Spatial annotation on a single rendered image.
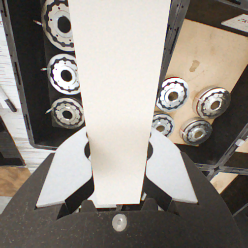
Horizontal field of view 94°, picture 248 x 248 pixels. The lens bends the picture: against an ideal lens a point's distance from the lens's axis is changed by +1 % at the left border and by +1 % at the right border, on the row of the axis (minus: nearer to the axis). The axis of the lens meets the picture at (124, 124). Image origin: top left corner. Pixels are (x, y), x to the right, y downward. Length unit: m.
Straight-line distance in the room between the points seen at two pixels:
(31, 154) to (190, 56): 0.83
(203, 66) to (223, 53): 0.06
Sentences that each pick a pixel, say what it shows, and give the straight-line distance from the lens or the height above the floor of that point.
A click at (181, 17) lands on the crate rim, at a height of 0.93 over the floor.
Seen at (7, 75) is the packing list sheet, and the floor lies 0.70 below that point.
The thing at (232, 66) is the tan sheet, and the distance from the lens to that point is 0.50.
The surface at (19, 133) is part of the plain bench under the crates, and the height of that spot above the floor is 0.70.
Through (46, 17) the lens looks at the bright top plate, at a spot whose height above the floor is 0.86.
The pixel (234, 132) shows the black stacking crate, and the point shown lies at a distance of 0.49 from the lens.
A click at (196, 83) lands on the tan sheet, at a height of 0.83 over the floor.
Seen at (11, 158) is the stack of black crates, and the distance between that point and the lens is 1.69.
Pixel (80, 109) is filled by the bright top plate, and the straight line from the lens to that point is 0.38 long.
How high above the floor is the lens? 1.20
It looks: 61 degrees down
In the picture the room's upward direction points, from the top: 175 degrees clockwise
